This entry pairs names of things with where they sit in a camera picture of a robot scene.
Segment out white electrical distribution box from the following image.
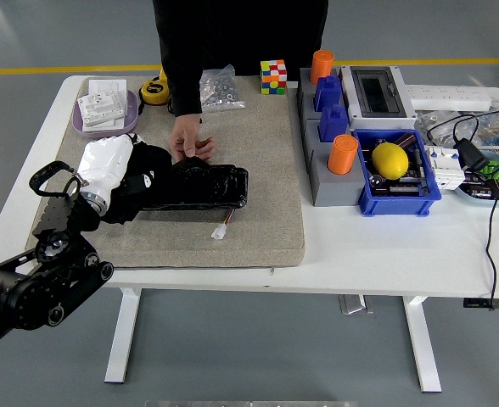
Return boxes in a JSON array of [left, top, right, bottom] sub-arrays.
[[338, 64, 418, 131]]

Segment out white circuit breaker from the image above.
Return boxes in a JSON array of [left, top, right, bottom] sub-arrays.
[[423, 144, 466, 191]]

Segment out white power strip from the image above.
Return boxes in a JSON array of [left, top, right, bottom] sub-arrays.
[[404, 84, 493, 112]]

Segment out clear bag of small parts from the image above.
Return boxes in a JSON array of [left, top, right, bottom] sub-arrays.
[[472, 112, 499, 148]]

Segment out clear bag of white parts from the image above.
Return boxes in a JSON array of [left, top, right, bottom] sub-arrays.
[[414, 109, 458, 142]]

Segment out white wall socket plate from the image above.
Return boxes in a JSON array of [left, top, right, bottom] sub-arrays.
[[81, 116, 127, 132], [87, 78, 128, 107], [76, 91, 126, 126]]

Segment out clear bag of nuts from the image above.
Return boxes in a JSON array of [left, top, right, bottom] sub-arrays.
[[199, 64, 246, 114]]

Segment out colourful puzzle cube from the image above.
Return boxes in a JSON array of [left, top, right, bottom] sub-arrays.
[[260, 59, 288, 96]]

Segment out white table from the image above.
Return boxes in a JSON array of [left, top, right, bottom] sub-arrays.
[[0, 75, 499, 393]]

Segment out grey peg holder block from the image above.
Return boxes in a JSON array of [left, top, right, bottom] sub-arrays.
[[295, 66, 363, 208]]

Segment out dark electronic module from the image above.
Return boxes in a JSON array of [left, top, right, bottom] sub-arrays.
[[461, 172, 499, 200]]

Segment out black rag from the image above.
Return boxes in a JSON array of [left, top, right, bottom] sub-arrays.
[[100, 142, 174, 226]]

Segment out yellow lemon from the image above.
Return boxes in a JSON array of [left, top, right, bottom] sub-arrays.
[[371, 142, 410, 179]]

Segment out black glossy panel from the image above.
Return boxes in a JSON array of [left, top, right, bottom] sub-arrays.
[[141, 155, 250, 212]]

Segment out green plastic parts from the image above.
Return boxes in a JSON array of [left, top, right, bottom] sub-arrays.
[[478, 160, 499, 200]]

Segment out orange cylinder peg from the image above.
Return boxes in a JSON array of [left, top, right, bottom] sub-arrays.
[[327, 134, 359, 176], [309, 49, 334, 86]]

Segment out black power adapter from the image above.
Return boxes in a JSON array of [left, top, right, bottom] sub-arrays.
[[452, 138, 491, 173]]

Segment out white wire connector plug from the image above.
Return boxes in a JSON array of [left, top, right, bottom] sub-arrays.
[[210, 209, 236, 242]]

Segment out person's right hand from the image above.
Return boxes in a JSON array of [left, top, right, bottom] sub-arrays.
[[167, 114, 216, 162]]

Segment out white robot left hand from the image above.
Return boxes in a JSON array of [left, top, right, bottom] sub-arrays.
[[76, 132, 156, 200]]

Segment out person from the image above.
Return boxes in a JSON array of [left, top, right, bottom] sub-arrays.
[[152, 0, 330, 77]]

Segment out brown capacitor cylinder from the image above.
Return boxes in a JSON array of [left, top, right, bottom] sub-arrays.
[[391, 131, 418, 150]]

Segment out black power cable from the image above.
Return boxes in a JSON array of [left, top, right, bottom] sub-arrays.
[[426, 109, 499, 311]]

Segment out yellow tape measure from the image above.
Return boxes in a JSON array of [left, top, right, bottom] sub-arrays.
[[137, 67, 171, 115]]

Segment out blue plastic bin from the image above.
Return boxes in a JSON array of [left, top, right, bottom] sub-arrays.
[[351, 128, 443, 218]]

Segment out grey-brown mat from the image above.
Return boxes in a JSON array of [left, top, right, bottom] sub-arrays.
[[25, 75, 306, 269]]

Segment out purple tray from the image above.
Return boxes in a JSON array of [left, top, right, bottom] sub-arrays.
[[70, 88, 140, 140]]

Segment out blue square peg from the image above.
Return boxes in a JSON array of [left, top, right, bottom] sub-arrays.
[[312, 75, 343, 114], [319, 103, 350, 143]]

